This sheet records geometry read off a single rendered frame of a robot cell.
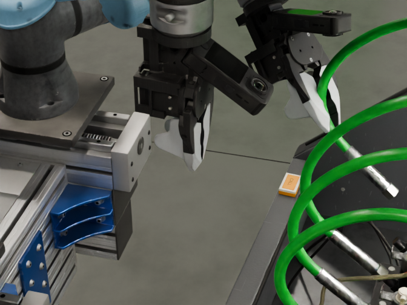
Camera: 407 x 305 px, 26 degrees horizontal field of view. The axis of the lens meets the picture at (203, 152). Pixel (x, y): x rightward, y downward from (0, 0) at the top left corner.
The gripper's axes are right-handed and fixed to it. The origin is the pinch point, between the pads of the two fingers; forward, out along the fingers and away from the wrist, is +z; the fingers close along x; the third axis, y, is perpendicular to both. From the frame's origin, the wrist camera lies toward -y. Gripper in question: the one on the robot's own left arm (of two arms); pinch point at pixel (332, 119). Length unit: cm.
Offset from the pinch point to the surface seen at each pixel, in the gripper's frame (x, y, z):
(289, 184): -16.9, 26.3, 6.5
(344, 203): -31.1, 27.6, 14.1
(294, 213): 19.6, -2.7, 9.1
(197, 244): -94, 135, 15
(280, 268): 26.2, -3.0, 14.1
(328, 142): 13.0, -7.2, 2.8
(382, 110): 12.2, -15.8, 1.9
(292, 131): -164, 136, -8
